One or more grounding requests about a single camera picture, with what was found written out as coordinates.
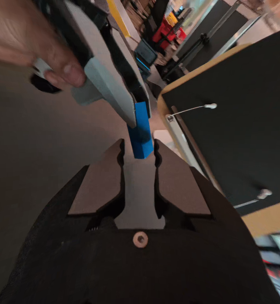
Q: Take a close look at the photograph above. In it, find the red cart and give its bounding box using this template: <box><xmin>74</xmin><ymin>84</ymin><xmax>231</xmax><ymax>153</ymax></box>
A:
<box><xmin>151</xmin><ymin>16</ymin><xmax>187</xmax><ymax>49</ymax></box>

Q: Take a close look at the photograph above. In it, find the black device with small screen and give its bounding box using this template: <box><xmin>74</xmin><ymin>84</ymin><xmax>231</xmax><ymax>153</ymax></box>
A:
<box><xmin>133</xmin><ymin>38</ymin><xmax>158</xmax><ymax>77</ymax></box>

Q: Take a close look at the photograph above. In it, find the person's left hand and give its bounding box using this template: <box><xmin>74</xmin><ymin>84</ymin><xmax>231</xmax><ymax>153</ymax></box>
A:
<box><xmin>0</xmin><ymin>0</ymin><xmax>87</xmax><ymax>89</ymax></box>

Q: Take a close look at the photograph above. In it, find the black board with wooden edge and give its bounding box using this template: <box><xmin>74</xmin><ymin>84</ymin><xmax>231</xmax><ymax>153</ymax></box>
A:
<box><xmin>157</xmin><ymin>25</ymin><xmax>280</xmax><ymax>238</ymax></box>

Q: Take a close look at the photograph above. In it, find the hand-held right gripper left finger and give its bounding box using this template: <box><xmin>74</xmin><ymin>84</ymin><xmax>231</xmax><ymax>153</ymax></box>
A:
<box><xmin>68</xmin><ymin>139</ymin><xmax>126</xmax><ymax>219</ymax></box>

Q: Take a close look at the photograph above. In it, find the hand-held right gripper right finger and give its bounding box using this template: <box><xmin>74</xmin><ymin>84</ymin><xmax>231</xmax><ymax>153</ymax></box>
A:
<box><xmin>153</xmin><ymin>139</ymin><xmax>213</xmax><ymax>219</ymax></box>

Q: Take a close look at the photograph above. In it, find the large yellow plastic bin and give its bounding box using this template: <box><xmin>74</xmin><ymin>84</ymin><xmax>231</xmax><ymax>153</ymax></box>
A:
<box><xmin>106</xmin><ymin>0</ymin><xmax>131</xmax><ymax>39</ymax></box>

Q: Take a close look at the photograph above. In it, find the blue rectangular block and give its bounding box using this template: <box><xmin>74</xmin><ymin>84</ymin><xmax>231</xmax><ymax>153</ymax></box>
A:
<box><xmin>127</xmin><ymin>101</ymin><xmax>154</xmax><ymax>159</ymax></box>

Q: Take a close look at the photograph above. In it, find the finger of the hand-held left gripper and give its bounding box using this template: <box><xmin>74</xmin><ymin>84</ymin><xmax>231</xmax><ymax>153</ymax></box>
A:
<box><xmin>64</xmin><ymin>0</ymin><xmax>137</xmax><ymax>129</ymax></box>
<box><xmin>101</xmin><ymin>22</ymin><xmax>152</xmax><ymax>119</ymax></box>

